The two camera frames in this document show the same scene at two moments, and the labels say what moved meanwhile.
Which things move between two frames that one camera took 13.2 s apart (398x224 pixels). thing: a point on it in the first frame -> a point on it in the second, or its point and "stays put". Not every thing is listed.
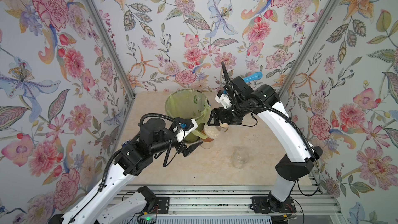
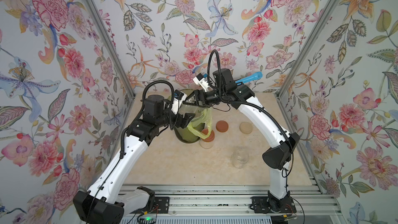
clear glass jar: x=213 y=131 -> x=184 y=109
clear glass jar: x=239 y=157 stays put
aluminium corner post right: x=317 y=32 stays put
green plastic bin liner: x=190 y=103 stays put
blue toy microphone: x=257 y=76 stays put
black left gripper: x=181 y=148 -> x=184 y=122
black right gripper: x=216 y=114 -> x=199 y=96
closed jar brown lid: x=208 y=142 stays put
